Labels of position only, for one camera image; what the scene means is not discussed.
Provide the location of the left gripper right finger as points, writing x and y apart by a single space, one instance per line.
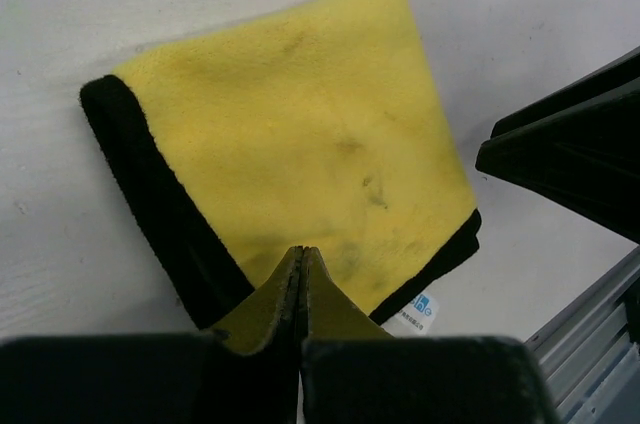
355 372

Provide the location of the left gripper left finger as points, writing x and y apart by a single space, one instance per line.
243 369

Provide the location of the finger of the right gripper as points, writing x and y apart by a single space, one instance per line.
578 147

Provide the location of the aluminium mounting rail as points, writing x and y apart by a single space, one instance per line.
589 352

